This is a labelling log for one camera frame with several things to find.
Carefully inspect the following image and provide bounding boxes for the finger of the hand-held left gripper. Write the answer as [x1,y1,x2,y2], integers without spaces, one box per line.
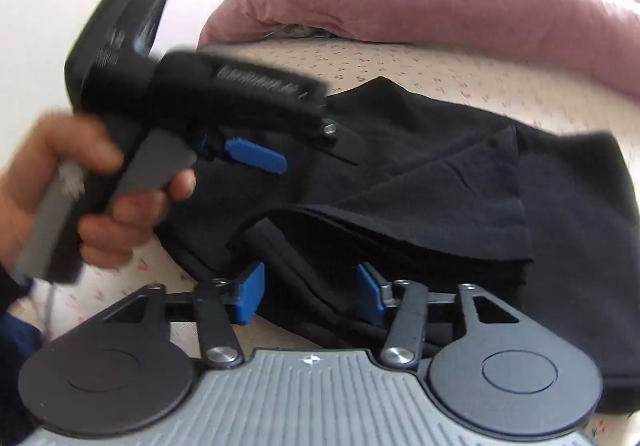
[320,117,370,168]
[192,130,290,176]

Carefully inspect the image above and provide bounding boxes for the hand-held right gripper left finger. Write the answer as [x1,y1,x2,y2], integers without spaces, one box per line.
[102,261,266,370]

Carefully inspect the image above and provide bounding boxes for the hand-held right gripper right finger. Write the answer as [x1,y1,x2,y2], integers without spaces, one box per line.
[356,261,524,370]

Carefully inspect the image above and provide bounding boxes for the black pants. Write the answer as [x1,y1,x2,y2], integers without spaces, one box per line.
[155,75,640,416]

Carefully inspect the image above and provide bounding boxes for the person's left hand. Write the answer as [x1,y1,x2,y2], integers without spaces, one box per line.
[0,111,197,272]

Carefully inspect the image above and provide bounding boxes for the cherry print bed sheet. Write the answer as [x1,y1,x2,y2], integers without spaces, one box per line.
[10,32,640,446]

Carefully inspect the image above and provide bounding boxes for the pink duvet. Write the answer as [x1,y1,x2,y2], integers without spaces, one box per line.
[197,0,640,98]

